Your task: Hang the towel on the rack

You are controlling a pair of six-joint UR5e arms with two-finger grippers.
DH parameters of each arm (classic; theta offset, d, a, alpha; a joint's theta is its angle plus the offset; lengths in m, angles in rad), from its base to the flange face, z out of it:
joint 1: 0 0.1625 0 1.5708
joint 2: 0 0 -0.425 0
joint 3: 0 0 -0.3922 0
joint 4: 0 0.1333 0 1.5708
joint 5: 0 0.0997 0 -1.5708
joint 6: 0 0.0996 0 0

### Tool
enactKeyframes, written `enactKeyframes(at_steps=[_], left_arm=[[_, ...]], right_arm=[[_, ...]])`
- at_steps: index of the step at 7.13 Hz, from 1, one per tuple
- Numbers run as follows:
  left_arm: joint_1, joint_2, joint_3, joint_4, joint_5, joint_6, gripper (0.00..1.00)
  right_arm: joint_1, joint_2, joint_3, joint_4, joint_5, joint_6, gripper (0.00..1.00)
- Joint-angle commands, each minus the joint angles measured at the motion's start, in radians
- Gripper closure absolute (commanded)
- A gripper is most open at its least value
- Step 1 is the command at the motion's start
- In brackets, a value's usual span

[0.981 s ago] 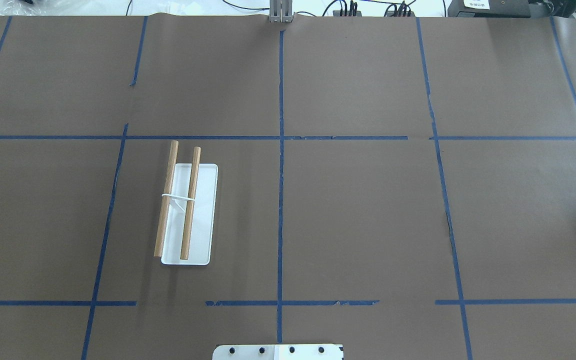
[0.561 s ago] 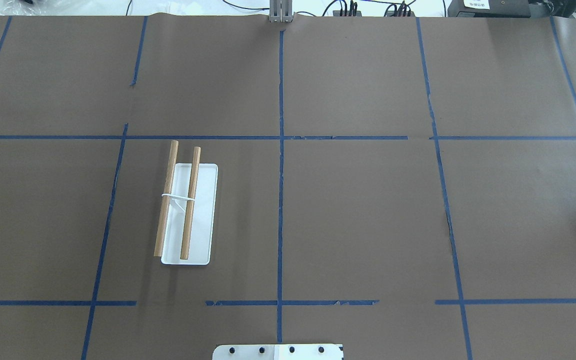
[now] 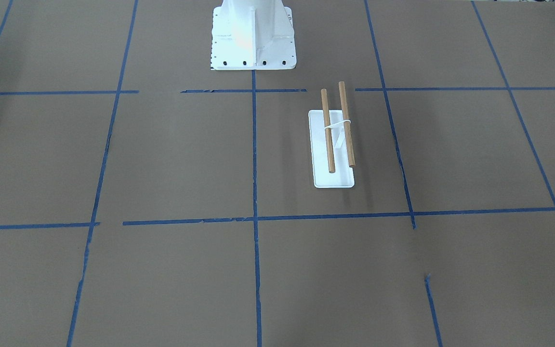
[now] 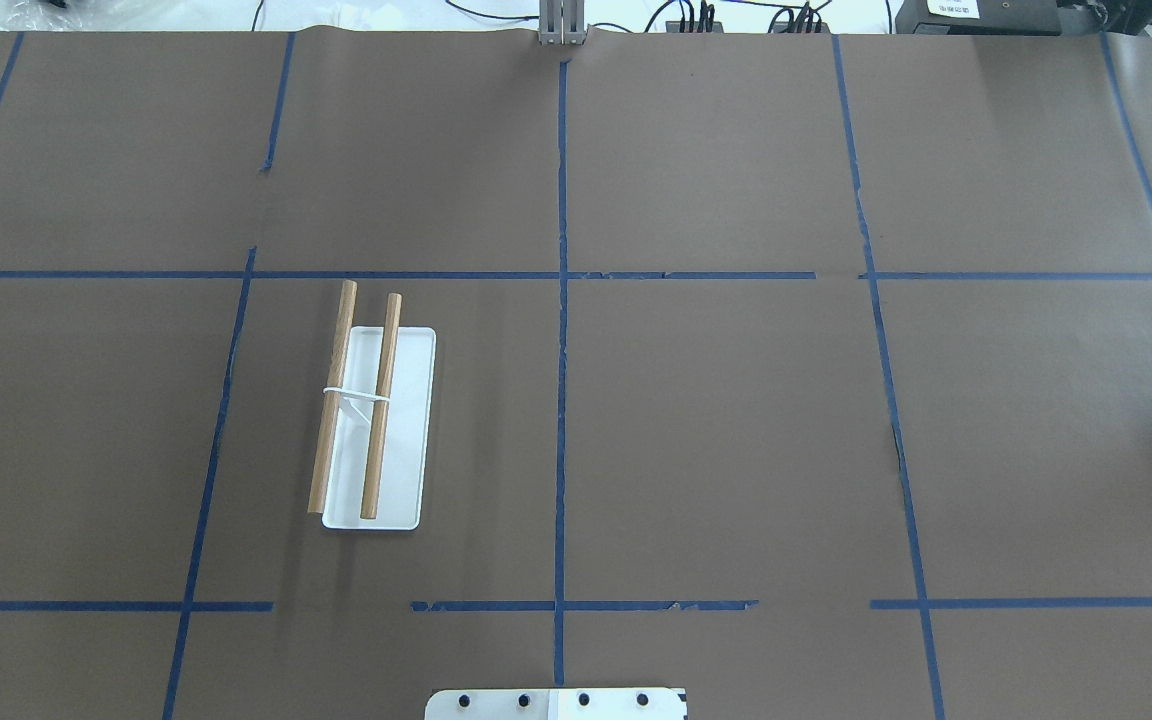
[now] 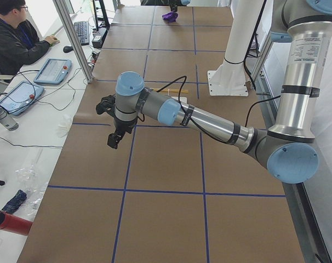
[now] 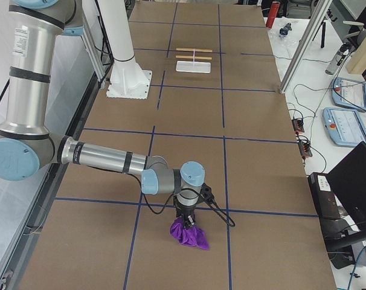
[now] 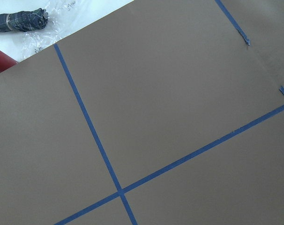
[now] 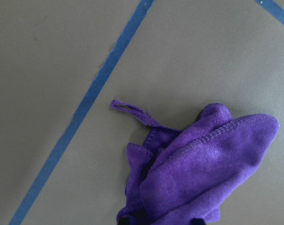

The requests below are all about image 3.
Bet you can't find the wooden rack rod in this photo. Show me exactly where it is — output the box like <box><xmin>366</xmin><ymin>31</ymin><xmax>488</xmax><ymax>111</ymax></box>
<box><xmin>338</xmin><ymin>81</ymin><xmax>356</xmax><ymax>168</ymax></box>
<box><xmin>321</xmin><ymin>88</ymin><xmax>336</xmax><ymax>174</ymax></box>

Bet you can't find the rear wooden rack rod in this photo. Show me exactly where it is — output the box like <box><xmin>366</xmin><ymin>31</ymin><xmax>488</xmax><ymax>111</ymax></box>
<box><xmin>338</xmin><ymin>81</ymin><xmax>356</xmax><ymax>168</ymax></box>

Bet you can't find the white towel rack base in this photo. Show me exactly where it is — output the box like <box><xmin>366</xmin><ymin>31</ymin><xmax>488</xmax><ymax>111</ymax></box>
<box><xmin>308</xmin><ymin>110</ymin><xmax>355</xmax><ymax>188</ymax></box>

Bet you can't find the front wooden rack rod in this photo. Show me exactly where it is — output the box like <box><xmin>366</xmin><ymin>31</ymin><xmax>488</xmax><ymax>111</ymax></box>
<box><xmin>321</xmin><ymin>88</ymin><xmax>336</xmax><ymax>174</ymax></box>

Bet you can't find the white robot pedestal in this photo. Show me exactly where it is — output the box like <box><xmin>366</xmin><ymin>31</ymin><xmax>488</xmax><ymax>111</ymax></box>
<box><xmin>210</xmin><ymin>0</ymin><xmax>297</xmax><ymax>71</ymax></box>

